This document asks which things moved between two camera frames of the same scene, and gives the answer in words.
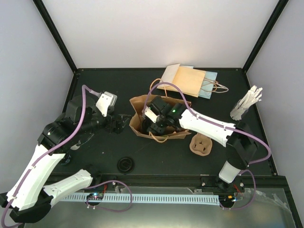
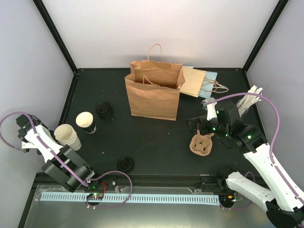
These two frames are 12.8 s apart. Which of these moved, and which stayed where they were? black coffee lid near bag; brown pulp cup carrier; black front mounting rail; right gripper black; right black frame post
Moved: right gripper black
Stayed: black front mounting rail; black coffee lid near bag; brown pulp cup carrier; right black frame post
